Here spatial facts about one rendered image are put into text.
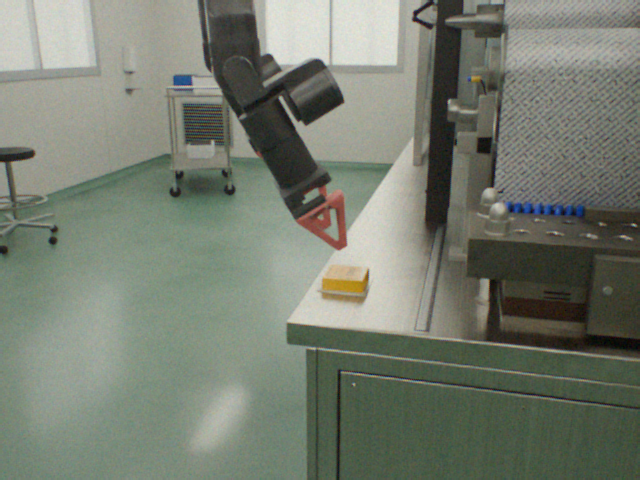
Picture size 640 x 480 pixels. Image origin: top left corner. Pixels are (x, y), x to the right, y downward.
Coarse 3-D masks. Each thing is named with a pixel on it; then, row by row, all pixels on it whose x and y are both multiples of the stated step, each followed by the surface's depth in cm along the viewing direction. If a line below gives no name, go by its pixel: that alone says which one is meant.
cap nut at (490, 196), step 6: (486, 192) 96; (492, 192) 96; (486, 198) 96; (492, 198) 96; (498, 198) 96; (480, 204) 97; (486, 204) 96; (492, 204) 96; (480, 210) 97; (486, 210) 96; (480, 216) 97; (486, 216) 97
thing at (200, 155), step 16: (176, 80) 561; (192, 80) 555; (208, 80) 533; (176, 96) 517; (192, 96) 519; (208, 96) 521; (224, 112) 530; (176, 128) 605; (224, 128) 612; (176, 144) 608; (192, 144) 580; (208, 144) 581; (176, 160) 573; (192, 160) 573; (208, 160) 574; (224, 160) 574; (176, 176) 617; (176, 192) 542
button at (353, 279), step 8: (328, 272) 103; (336, 272) 103; (344, 272) 103; (352, 272) 103; (360, 272) 103; (368, 272) 105; (328, 280) 101; (336, 280) 101; (344, 280) 100; (352, 280) 100; (360, 280) 100; (368, 280) 106; (328, 288) 101; (336, 288) 101; (344, 288) 101; (352, 288) 100; (360, 288) 100
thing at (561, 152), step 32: (512, 128) 100; (544, 128) 99; (576, 128) 97; (608, 128) 96; (512, 160) 101; (544, 160) 100; (576, 160) 99; (608, 160) 98; (512, 192) 103; (544, 192) 101; (576, 192) 100; (608, 192) 99
